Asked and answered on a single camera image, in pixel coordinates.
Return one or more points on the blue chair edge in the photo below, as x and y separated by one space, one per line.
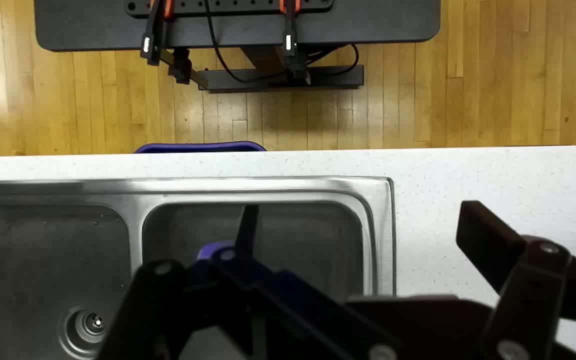
201 147

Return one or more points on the dark grey desk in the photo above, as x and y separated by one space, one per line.
237 45

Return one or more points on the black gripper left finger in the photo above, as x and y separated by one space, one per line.
267 314

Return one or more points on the stainless steel double sink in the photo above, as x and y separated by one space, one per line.
68 248

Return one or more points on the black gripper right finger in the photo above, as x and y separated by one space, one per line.
533 277

